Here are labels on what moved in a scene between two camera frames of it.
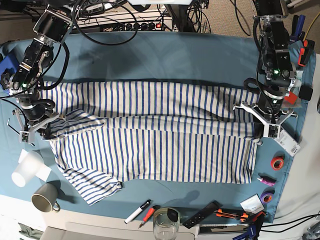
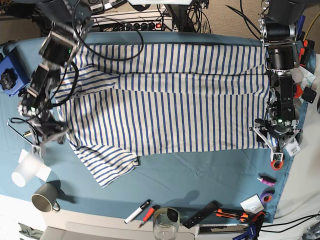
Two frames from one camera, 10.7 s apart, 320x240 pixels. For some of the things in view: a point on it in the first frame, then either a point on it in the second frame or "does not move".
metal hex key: x=16 y=131 does not move
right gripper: x=272 y=128 → x=277 y=151
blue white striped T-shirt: x=112 y=132 does not move
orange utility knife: x=242 y=217 does not move
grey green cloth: x=30 y=232 does not move
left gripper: x=26 y=134 → x=47 y=130
